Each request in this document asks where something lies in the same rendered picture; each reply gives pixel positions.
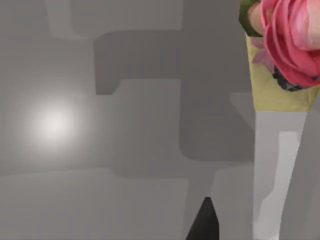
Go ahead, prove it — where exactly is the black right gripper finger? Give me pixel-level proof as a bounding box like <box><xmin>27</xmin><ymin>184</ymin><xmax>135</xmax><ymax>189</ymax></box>
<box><xmin>184</xmin><ymin>196</ymin><xmax>220</xmax><ymax>240</ymax></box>

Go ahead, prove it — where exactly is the white vase with pink flowers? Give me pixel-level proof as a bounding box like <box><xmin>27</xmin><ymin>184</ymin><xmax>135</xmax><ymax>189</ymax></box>
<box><xmin>238</xmin><ymin>0</ymin><xmax>320</xmax><ymax>240</ymax></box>

